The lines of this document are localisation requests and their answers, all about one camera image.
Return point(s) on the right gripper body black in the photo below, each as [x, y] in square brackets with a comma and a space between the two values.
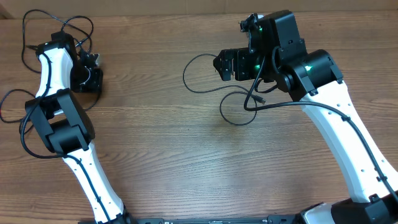
[247, 65]

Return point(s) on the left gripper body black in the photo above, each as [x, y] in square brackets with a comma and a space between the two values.
[83, 79]

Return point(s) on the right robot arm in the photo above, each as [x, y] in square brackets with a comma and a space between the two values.
[277, 53]

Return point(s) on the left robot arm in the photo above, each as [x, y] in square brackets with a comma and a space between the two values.
[64, 126]

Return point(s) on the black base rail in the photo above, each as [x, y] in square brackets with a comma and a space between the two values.
[271, 219]

